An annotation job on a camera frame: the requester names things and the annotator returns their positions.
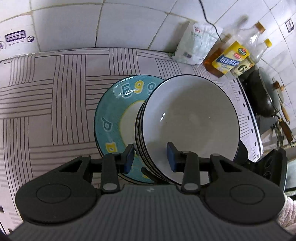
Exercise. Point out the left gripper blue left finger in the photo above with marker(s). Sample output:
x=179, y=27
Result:
x=114, y=164

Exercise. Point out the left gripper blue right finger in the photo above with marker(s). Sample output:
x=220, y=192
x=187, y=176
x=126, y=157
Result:
x=186, y=162

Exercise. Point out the teal fried egg plate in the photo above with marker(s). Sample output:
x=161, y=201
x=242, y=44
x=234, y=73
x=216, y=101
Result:
x=117, y=110

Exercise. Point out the white ribbed bowl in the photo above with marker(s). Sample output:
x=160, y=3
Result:
x=195, y=115
x=141, y=152
x=151, y=176

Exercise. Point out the person's right sleeve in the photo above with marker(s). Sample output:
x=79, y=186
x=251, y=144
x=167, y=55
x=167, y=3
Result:
x=287, y=217

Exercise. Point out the black wok with glass lid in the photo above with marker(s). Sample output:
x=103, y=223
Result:
x=265, y=101

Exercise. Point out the striped table cloth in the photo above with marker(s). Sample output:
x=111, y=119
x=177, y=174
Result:
x=48, y=103

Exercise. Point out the small cream enamel pot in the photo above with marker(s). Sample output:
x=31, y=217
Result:
x=280, y=88

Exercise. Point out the white vinegar bottle yellow cap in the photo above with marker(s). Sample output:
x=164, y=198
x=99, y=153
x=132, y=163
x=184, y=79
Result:
x=254, y=57

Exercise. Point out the cooking wine bottle yellow label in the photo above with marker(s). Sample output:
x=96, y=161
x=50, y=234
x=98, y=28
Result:
x=236, y=49

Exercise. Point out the white plastic salt bag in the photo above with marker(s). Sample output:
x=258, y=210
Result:
x=196, y=42

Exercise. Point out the purple wall sticker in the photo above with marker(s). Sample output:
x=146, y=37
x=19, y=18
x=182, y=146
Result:
x=290, y=25

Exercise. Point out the wall label sticker low left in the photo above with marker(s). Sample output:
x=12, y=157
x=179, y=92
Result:
x=16, y=38

